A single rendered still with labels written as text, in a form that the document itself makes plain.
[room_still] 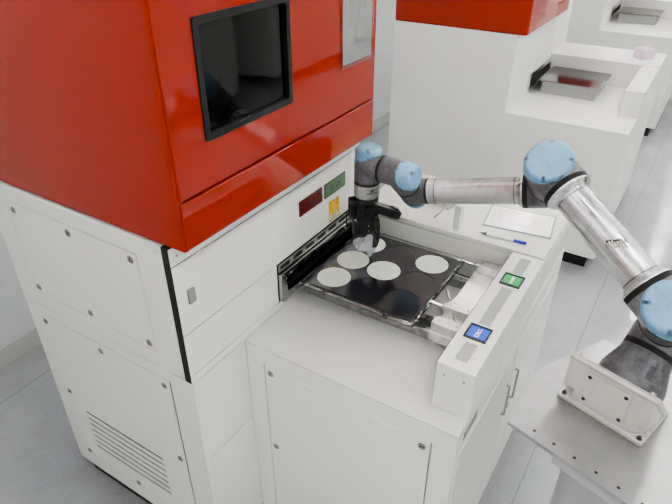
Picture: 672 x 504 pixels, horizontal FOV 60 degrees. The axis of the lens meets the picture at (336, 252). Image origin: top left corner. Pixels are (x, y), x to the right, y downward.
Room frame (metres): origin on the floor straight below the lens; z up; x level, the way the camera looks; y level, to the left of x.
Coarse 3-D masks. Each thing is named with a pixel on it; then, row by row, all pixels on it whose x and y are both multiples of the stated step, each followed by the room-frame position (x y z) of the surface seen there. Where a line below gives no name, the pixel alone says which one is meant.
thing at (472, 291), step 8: (472, 280) 1.42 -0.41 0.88; (480, 280) 1.42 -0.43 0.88; (488, 280) 1.42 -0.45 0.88; (464, 288) 1.38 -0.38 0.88; (472, 288) 1.38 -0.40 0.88; (480, 288) 1.38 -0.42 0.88; (456, 296) 1.34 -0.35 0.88; (464, 296) 1.34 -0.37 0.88; (472, 296) 1.34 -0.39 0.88; (480, 296) 1.34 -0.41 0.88; (464, 304) 1.31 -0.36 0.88; (472, 304) 1.31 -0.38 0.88; (456, 320) 1.24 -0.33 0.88; (432, 336) 1.18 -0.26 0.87; (440, 336) 1.17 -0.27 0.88
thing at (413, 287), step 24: (384, 240) 1.62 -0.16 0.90; (336, 264) 1.48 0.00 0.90; (408, 264) 1.48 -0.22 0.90; (456, 264) 1.48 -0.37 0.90; (336, 288) 1.36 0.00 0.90; (360, 288) 1.36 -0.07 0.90; (384, 288) 1.36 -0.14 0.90; (408, 288) 1.36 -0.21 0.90; (432, 288) 1.36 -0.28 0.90; (408, 312) 1.25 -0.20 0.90
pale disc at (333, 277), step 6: (324, 270) 1.45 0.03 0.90; (330, 270) 1.45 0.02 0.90; (336, 270) 1.45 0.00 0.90; (342, 270) 1.45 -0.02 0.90; (318, 276) 1.42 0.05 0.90; (324, 276) 1.42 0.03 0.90; (330, 276) 1.42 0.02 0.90; (336, 276) 1.42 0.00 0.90; (342, 276) 1.42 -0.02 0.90; (348, 276) 1.42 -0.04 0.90; (324, 282) 1.39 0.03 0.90; (330, 282) 1.39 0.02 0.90; (336, 282) 1.39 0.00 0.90; (342, 282) 1.39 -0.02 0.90
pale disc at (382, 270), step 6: (372, 264) 1.48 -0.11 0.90; (378, 264) 1.48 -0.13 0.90; (384, 264) 1.48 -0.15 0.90; (390, 264) 1.48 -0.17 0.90; (372, 270) 1.45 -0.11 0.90; (378, 270) 1.45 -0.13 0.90; (384, 270) 1.45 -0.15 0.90; (390, 270) 1.45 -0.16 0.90; (396, 270) 1.45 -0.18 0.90; (372, 276) 1.42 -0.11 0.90; (378, 276) 1.42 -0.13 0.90; (384, 276) 1.42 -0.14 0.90; (390, 276) 1.42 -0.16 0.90; (396, 276) 1.42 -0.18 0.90
